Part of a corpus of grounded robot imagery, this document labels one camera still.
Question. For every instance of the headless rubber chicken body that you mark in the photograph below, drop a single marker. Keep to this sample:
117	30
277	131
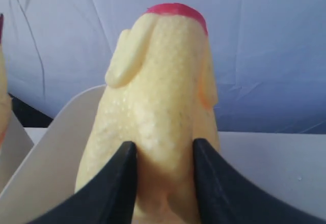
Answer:
160	94

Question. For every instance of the cream bin marked O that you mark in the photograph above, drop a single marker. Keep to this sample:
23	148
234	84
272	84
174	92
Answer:
15	146

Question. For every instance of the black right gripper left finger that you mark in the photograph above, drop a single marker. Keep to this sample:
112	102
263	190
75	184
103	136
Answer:
108	198

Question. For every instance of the whole rubber chicken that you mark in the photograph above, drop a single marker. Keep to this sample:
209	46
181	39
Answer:
6	101

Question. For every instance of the cream bin marked X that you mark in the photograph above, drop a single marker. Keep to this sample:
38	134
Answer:
46	177

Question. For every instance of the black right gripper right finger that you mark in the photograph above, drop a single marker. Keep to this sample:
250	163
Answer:
226	196

